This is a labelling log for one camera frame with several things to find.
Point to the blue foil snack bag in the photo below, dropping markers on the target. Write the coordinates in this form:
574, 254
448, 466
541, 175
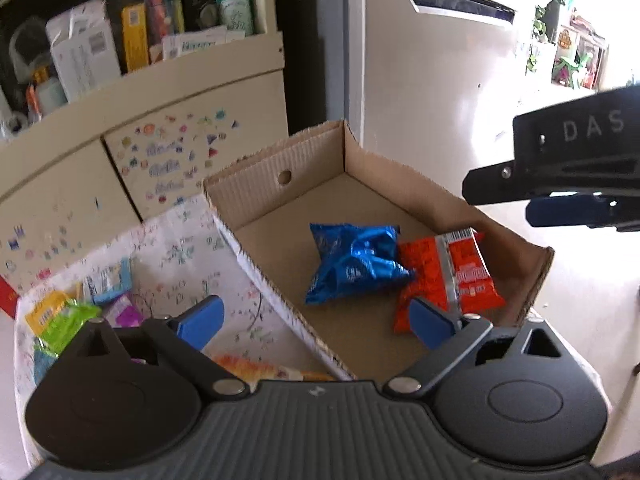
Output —
350, 265

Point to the red cardboard box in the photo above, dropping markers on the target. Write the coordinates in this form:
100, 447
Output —
6, 297

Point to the white carton box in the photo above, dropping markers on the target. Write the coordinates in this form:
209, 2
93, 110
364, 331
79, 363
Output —
82, 50

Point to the flat white paper box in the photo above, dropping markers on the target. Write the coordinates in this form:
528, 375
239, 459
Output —
200, 45

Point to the green snack packet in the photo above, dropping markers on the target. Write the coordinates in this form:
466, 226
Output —
67, 325

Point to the orange snack packet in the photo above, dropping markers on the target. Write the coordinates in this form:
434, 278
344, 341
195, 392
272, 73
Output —
250, 366

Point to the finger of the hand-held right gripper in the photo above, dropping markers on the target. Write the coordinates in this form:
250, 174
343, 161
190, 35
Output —
560, 210
500, 182

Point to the light blue white snack packet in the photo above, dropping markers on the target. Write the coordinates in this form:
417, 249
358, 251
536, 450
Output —
107, 280

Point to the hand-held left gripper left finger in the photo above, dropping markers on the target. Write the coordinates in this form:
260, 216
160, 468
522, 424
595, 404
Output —
202, 322

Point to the colourful fridge magnets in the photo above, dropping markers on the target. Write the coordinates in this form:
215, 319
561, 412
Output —
580, 55

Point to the purple snack packet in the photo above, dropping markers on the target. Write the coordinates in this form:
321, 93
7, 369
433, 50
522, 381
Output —
125, 312

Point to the green plant decoration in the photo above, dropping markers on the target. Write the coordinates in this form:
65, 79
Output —
552, 10

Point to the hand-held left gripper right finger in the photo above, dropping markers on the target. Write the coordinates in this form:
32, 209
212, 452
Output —
427, 322

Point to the orange white pouch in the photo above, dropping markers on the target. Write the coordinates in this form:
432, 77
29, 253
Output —
47, 92

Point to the red snack packet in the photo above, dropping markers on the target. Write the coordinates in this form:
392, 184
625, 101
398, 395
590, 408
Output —
470, 280

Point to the cream cabinet with stickers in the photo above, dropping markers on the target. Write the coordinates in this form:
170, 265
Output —
200, 90

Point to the white plastic bag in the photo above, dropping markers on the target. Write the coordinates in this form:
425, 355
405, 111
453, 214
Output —
27, 50

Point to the yellow snack packet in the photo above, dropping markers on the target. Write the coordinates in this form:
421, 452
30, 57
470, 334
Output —
45, 312

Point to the white refrigerator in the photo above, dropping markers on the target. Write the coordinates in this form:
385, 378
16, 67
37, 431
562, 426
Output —
425, 110

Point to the printed white tablecloth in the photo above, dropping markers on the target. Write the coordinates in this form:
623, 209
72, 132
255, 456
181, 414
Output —
175, 255

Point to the yellow carton box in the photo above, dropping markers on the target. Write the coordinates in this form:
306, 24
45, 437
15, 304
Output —
135, 35

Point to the colourful striped box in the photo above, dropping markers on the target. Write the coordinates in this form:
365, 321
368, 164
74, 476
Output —
162, 7

